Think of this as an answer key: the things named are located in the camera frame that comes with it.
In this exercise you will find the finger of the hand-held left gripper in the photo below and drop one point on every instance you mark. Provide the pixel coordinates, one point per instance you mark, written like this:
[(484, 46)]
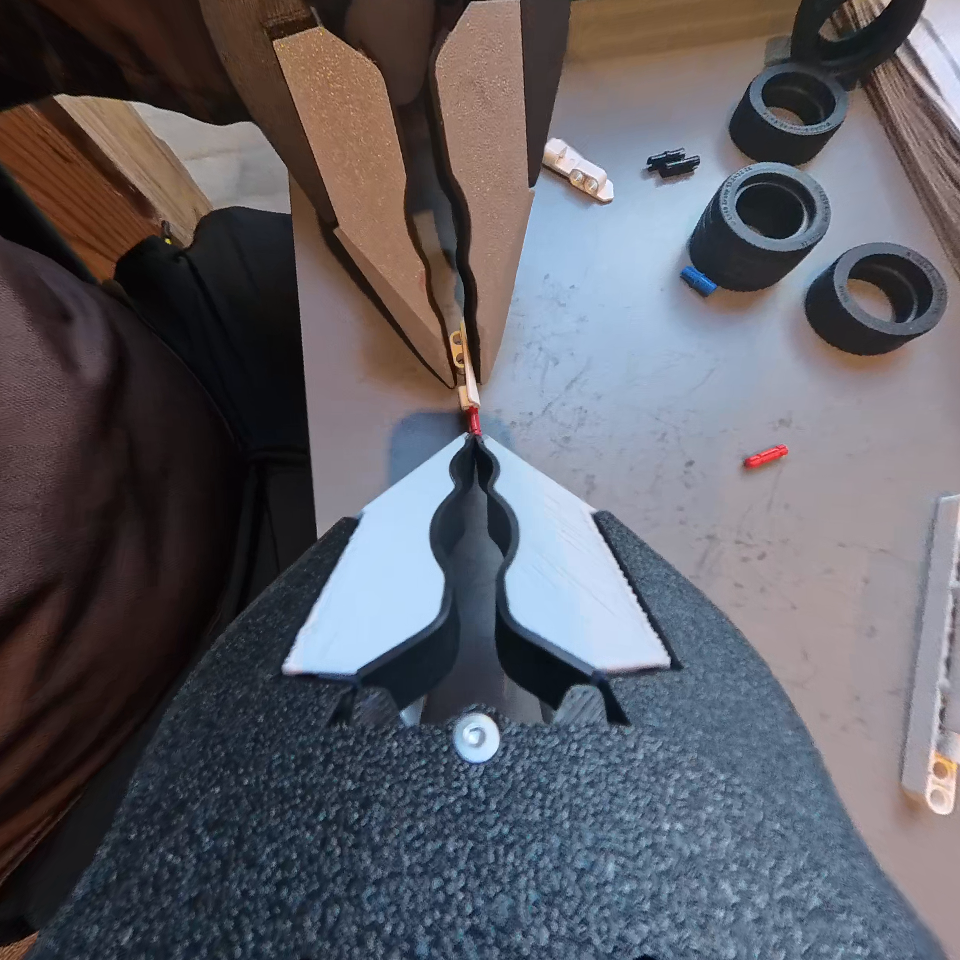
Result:
[(352, 150), (487, 150)]

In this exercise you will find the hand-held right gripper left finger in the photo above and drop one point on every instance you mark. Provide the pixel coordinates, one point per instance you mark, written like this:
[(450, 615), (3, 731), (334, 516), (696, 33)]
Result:
[(360, 600)]

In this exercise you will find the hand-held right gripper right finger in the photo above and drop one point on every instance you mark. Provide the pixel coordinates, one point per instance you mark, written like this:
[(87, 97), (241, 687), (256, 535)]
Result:
[(585, 600)]

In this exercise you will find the red toy pin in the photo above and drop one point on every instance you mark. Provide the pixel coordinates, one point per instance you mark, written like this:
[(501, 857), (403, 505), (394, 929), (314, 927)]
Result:
[(766, 456), (474, 421)]

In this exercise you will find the white stepped brick assembly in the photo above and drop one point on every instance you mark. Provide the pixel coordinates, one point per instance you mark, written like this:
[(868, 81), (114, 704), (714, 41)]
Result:
[(930, 637)]

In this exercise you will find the grey desk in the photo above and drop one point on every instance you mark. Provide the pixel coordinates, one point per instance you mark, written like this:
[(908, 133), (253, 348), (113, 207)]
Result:
[(637, 375)]

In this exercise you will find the black toy pin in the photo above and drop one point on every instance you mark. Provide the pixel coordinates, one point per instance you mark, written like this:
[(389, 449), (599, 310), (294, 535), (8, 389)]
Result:
[(681, 168), (667, 157)]

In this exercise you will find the wooden beam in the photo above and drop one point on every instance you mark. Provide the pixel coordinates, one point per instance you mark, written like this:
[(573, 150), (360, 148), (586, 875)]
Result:
[(90, 165)]

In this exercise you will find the person's legs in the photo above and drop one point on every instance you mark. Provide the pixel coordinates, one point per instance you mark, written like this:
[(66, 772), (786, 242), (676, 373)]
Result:
[(240, 315)]

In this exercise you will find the tan wooden board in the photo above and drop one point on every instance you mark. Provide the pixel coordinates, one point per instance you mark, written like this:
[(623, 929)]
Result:
[(675, 30)]

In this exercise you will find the blue toy pin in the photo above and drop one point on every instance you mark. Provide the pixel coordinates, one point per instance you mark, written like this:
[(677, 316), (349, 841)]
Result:
[(697, 281)]

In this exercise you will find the black rubber toy tire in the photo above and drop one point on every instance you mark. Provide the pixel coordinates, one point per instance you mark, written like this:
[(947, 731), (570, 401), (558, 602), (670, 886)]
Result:
[(832, 322), (750, 127), (720, 255), (810, 37)]

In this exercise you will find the person's torso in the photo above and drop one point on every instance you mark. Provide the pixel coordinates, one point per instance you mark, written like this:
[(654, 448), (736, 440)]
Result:
[(90, 450)]

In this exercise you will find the open instruction book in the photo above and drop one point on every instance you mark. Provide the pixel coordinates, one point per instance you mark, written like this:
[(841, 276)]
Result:
[(922, 135)]

